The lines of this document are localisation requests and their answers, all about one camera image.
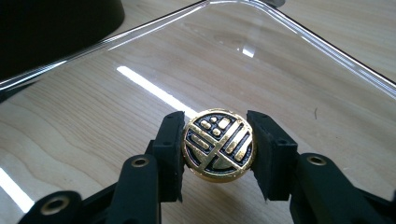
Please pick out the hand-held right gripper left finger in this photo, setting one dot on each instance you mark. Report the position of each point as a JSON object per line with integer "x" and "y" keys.
{"x": 169, "y": 149}

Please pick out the gold black embossed coin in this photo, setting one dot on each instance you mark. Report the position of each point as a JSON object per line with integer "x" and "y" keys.
{"x": 218, "y": 144}

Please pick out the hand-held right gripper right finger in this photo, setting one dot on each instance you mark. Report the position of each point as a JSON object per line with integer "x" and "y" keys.
{"x": 274, "y": 155}

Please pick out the clear plastic box lid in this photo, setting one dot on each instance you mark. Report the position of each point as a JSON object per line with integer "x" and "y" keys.
{"x": 218, "y": 62}

